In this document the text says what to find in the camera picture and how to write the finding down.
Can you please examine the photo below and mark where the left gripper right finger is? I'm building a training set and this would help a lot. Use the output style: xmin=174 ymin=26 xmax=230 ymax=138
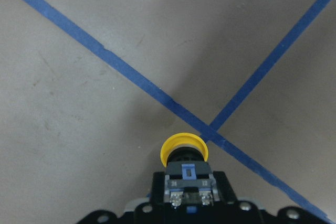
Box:
xmin=212 ymin=172 xmax=264 ymax=223

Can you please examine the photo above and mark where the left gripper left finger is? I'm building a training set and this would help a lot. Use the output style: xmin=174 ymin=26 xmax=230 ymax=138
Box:
xmin=133 ymin=172 xmax=168 ymax=223

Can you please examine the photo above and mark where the yellow push button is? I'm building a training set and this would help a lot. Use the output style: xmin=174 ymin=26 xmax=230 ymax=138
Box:
xmin=160 ymin=133 xmax=220 ymax=209

